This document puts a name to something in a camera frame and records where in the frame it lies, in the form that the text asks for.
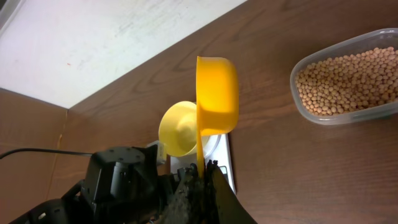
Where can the yellow plastic measuring scoop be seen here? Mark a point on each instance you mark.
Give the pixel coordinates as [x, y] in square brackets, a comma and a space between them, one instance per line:
[217, 101]

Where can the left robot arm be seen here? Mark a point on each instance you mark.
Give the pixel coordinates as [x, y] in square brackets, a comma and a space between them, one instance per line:
[121, 185]

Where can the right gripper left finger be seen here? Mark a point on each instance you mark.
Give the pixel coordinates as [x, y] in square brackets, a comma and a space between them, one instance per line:
[187, 204]

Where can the white digital kitchen scale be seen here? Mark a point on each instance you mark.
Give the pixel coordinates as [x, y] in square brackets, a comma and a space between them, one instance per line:
[216, 149]

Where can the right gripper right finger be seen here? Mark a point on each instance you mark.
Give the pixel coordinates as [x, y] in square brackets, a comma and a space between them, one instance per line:
[221, 204]

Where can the clear plastic container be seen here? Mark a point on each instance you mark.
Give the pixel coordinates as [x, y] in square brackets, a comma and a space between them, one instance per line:
[382, 39]

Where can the pale yellow plastic bowl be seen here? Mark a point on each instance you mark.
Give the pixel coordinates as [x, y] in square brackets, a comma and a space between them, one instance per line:
[178, 129]

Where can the soybeans in container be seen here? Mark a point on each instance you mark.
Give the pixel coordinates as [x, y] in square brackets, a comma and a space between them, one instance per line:
[349, 83]

